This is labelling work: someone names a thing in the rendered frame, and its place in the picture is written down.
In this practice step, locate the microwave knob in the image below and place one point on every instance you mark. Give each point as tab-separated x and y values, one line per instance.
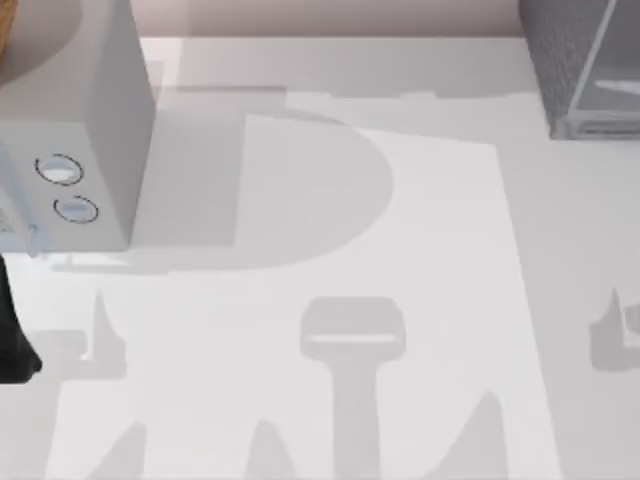
76	209
59	170

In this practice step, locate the pale microwave oven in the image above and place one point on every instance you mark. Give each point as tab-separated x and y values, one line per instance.
95	100

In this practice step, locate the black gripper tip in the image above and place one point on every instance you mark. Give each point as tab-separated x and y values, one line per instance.
14	345

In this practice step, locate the wooden object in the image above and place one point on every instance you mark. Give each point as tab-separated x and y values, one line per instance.
4	20

